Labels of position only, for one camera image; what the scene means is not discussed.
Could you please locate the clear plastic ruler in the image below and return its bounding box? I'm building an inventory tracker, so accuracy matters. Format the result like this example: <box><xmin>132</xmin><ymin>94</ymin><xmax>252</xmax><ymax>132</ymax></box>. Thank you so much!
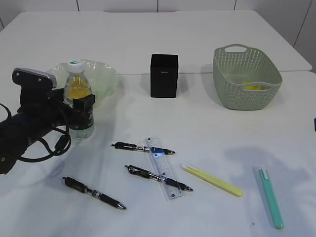
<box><xmin>144</xmin><ymin>137</ymin><xmax>183</xmax><ymax>200</ymax></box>

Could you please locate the yellow pear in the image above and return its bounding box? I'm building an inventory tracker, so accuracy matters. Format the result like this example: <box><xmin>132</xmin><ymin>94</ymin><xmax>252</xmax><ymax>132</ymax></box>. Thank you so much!
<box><xmin>66</xmin><ymin>75</ymin><xmax>91</xmax><ymax>99</ymax></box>

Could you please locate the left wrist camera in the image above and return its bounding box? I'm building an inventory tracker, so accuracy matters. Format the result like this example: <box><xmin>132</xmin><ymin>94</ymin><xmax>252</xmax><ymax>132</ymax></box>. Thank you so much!
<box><xmin>12</xmin><ymin>68</ymin><xmax>57</xmax><ymax>106</ymax></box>

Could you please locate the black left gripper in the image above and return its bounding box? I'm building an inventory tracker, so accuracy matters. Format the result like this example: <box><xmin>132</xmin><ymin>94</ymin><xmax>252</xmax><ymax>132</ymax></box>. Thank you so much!
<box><xmin>17</xmin><ymin>88</ymin><xmax>95</xmax><ymax>131</ymax></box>

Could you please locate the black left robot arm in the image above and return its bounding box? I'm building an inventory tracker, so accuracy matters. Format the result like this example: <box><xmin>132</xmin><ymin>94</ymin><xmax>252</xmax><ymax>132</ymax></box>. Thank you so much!
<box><xmin>0</xmin><ymin>89</ymin><xmax>95</xmax><ymax>174</ymax></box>

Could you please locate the yellow waste paper wrapper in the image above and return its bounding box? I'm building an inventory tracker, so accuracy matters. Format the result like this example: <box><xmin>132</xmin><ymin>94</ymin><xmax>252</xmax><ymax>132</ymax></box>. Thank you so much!
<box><xmin>242</xmin><ymin>80</ymin><xmax>263</xmax><ymax>90</ymax></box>

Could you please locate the mint green pen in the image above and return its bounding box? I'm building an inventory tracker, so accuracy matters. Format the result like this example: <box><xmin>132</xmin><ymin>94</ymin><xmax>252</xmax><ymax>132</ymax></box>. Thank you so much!
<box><xmin>259</xmin><ymin>168</ymin><xmax>284</xmax><ymax>230</ymax></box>

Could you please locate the black pen lower left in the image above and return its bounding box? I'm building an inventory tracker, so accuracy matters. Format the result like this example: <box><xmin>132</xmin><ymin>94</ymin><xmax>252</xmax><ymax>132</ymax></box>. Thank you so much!
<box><xmin>63</xmin><ymin>176</ymin><xmax>127</xmax><ymax>210</ymax></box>

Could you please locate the black pen upper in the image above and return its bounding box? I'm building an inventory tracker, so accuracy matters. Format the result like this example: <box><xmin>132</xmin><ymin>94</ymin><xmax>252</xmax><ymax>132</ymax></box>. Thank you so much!
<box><xmin>111</xmin><ymin>141</ymin><xmax>176</xmax><ymax>155</ymax></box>

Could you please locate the yellow pen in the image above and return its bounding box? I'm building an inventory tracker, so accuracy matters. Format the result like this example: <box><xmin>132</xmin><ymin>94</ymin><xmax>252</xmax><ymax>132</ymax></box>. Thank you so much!
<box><xmin>181</xmin><ymin>163</ymin><xmax>243</xmax><ymax>197</ymax></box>

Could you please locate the green ruffled glass plate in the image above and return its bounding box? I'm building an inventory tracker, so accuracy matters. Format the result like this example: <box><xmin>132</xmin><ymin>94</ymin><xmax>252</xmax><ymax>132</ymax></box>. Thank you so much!
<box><xmin>47</xmin><ymin>59</ymin><xmax>118</xmax><ymax>108</ymax></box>

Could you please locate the black pen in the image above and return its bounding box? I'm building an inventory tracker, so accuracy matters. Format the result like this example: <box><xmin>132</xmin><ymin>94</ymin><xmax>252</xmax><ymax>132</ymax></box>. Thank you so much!
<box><xmin>63</xmin><ymin>176</ymin><xmax>127</xmax><ymax>210</ymax></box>
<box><xmin>111</xmin><ymin>141</ymin><xmax>176</xmax><ymax>155</ymax></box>
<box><xmin>125</xmin><ymin>165</ymin><xmax>193</xmax><ymax>192</ymax></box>

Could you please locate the clear water bottle green label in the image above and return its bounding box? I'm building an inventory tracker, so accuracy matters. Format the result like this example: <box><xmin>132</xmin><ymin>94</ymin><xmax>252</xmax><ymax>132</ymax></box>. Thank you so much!
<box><xmin>64</xmin><ymin>60</ymin><xmax>94</xmax><ymax>140</ymax></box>

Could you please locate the black pen middle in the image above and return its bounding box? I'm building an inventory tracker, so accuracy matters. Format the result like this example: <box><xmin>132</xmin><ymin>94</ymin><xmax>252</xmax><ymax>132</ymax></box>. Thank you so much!
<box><xmin>125</xmin><ymin>165</ymin><xmax>193</xmax><ymax>192</ymax></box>

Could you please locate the black square pen holder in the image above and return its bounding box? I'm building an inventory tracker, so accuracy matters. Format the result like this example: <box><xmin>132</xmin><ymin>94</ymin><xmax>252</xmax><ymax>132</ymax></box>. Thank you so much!
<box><xmin>150</xmin><ymin>54</ymin><xmax>179</xmax><ymax>98</ymax></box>

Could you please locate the green woven plastic basket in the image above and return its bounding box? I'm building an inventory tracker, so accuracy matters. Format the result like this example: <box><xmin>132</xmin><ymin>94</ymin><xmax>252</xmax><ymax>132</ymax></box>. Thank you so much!
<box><xmin>213</xmin><ymin>44</ymin><xmax>282</xmax><ymax>111</ymax></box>

